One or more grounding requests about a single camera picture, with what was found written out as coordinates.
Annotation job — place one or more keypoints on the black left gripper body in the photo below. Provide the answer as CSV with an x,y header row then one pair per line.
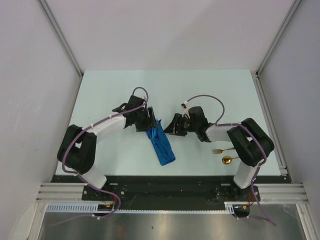
x,y
142,121

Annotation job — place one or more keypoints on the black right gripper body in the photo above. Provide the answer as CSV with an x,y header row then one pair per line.
x,y
185,125

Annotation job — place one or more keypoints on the blue cloth napkin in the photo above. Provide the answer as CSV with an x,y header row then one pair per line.
x,y
161,144

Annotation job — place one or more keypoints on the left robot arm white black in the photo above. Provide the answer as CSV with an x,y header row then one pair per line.
x,y
78,148

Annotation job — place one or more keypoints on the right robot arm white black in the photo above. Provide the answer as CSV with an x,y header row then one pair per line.
x,y
250,142

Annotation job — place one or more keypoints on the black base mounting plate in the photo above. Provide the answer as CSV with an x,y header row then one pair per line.
x,y
171,193

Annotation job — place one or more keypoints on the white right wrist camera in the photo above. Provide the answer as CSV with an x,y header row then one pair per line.
x,y
185,106

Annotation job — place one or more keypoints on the gold fork green handle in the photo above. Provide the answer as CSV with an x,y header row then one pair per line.
x,y
220,151

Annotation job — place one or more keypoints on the gold spoon green handle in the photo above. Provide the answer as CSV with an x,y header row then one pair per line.
x,y
226,160

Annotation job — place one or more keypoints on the white slotted cable duct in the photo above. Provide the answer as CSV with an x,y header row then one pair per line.
x,y
95,208

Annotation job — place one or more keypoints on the aluminium front frame rail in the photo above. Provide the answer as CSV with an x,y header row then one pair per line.
x,y
270,193

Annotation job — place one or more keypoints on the left aluminium corner post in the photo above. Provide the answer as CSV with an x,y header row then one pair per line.
x,y
50,17

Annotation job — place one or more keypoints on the aluminium corner post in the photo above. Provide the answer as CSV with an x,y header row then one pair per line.
x,y
279,35
50,17

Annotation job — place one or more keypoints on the right aluminium corner post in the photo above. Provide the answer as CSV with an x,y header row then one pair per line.
x,y
279,35

